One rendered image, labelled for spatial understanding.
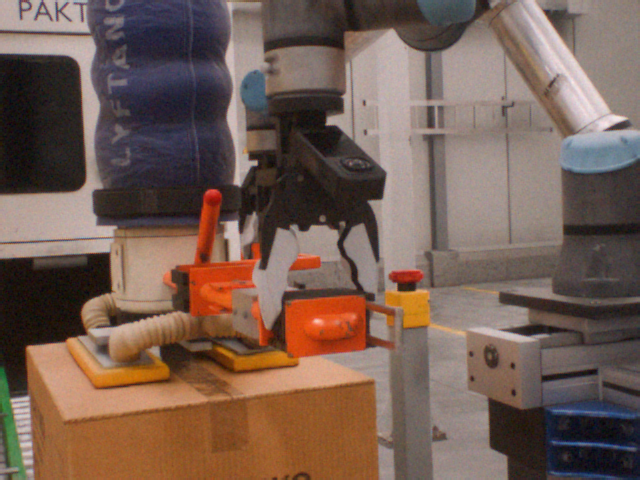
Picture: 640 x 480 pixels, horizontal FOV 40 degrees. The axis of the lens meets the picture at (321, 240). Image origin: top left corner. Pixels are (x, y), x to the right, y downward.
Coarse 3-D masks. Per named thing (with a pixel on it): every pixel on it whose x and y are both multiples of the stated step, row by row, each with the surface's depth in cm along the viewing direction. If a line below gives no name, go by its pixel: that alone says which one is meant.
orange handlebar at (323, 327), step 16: (304, 256) 148; (208, 288) 105; (224, 288) 99; (224, 304) 98; (256, 304) 88; (320, 320) 75; (336, 320) 75; (352, 320) 76; (320, 336) 75; (336, 336) 75; (352, 336) 76
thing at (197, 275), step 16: (176, 272) 111; (192, 272) 107; (208, 272) 108; (224, 272) 109; (240, 272) 110; (176, 288) 115; (192, 288) 107; (176, 304) 112; (192, 304) 107; (208, 304) 108
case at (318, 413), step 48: (48, 384) 121; (144, 384) 118; (192, 384) 117; (240, 384) 116; (288, 384) 114; (336, 384) 114; (48, 432) 122; (96, 432) 102; (144, 432) 104; (192, 432) 107; (240, 432) 109; (288, 432) 111; (336, 432) 114
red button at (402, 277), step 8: (392, 272) 172; (400, 272) 171; (408, 272) 170; (416, 272) 171; (392, 280) 173; (400, 280) 170; (408, 280) 170; (416, 280) 171; (400, 288) 172; (408, 288) 171
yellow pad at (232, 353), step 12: (216, 336) 140; (228, 336) 139; (240, 336) 132; (216, 348) 132; (228, 348) 130; (240, 348) 128; (264, 348) 127; (228, 360) 125; (240, 360) 123; (252, 360) 123; (264, 360) 124; (276, 360) 125; (288, 360) 126
